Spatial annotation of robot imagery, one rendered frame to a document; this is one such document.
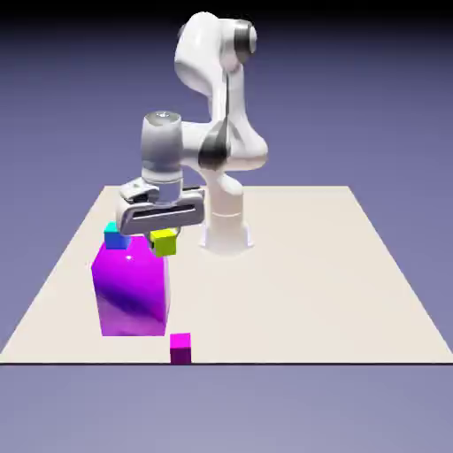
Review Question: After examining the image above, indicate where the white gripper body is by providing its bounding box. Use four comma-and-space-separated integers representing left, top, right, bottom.
115, 192, 205, 237

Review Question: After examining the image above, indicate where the small yellow cube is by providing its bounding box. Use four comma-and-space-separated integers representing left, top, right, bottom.
149, 228, 178, 258

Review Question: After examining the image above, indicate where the small blue cube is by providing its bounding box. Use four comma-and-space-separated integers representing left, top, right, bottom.
103, 221, 133, 250

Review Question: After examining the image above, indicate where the small magenta cube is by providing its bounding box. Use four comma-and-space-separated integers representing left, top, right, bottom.
169, 332, 193, 365

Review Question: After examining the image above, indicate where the large magenta box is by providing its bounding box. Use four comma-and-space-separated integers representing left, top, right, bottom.
90, 234, 170, 337

